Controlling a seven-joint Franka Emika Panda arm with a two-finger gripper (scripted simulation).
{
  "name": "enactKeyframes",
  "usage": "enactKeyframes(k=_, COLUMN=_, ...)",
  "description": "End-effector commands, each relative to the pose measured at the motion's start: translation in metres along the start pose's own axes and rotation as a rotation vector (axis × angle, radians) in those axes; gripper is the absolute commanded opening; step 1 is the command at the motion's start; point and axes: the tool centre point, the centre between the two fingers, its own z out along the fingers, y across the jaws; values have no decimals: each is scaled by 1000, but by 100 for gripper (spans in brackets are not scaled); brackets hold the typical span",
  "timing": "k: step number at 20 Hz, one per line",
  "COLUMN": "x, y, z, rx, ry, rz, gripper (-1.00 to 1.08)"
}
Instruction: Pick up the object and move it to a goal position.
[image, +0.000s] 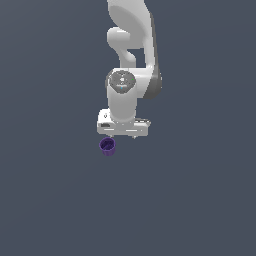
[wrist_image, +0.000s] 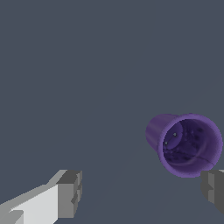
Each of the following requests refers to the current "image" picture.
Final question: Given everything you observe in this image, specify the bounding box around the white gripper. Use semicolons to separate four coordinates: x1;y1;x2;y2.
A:
96;108;152;140

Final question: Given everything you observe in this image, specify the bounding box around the small purple cup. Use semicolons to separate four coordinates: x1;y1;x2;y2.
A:
99;136;117;157

